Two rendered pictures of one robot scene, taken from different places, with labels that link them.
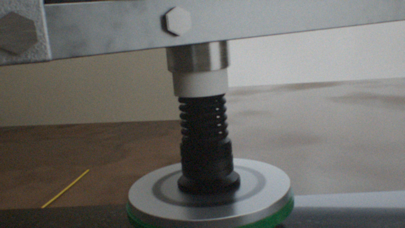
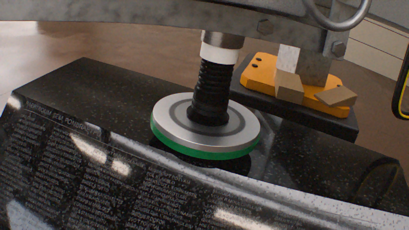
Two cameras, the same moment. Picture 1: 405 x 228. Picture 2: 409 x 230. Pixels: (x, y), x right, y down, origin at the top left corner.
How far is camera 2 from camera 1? 1.06 m
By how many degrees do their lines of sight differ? 142
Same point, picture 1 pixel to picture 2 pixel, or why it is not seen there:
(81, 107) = not seen: outside the picture
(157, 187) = (241, 123)
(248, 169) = (173, 117)
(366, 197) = (97, 121)
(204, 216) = not seen: hidden behind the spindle
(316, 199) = (124, 131)
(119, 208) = (266, 176)
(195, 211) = not seen: hidden behind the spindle
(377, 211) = (109, 112)
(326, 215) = (134, 120)
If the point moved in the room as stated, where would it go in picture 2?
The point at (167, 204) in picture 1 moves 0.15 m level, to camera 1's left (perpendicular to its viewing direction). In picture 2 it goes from (236, 109) to (301, 126)
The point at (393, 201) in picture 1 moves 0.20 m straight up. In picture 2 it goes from (91, 113) to (96, 28)
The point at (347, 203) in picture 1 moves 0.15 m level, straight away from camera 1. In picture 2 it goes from (113, 122) to (62, 146)
